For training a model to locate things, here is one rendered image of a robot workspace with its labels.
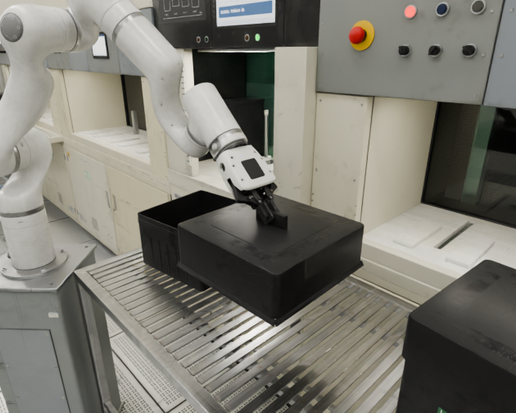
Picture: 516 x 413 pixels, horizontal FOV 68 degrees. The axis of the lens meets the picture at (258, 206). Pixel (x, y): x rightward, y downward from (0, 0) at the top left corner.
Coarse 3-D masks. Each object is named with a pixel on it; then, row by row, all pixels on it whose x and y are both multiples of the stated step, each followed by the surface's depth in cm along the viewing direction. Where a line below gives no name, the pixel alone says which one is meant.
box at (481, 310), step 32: (448, 288) 66; (480, 288) 66; (512, 288) 66; (416, 320) 58; (448, 320) 58; (480, 320) 58; (512, 320) 58; (416, 352) 59; (448, 352) 55; (480, 352) 52; (512, 352) 52; (416, 384) 61; (448, 384) 56; (480, 384) 52; (512, 384) 49
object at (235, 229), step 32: (192, 224) 81; (224, 224) 80; (256, 224) 80; (288, 224) 81; (320, 224) 81; (352, 224) 81; (192, 256) 79; (224, 256) 71; (256, 256) 68; (288, 256) 68; (320, 256) 71; (352, 256) 80; (224, 288) 74; (256, 288) 67; (288, 288) 66; (320, 288) 74
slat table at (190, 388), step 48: (96, 288) 110; (144, 288) 110; (336, 288) 110; (96, 336) 127; (144, 336) 91; (192, 336) 91; (240, 336) 169; (288, 336) 91; (336, 336) 91; (384, 336) 92; (192, 384) 78; (240, 384) 78; (384, 384) 78
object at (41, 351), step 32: (0, 288) 110; (32, 288) 110; (64, 288) 116; (0, 320) 115; (32, 320) 115; (64, 320) 116; (96, 320) 137; (0, 352) 120; (32, 352) 119; (64, 352) 119; (0, 384) 125; (32, 384) 124; (64, 384) 124; (96, 384) 138
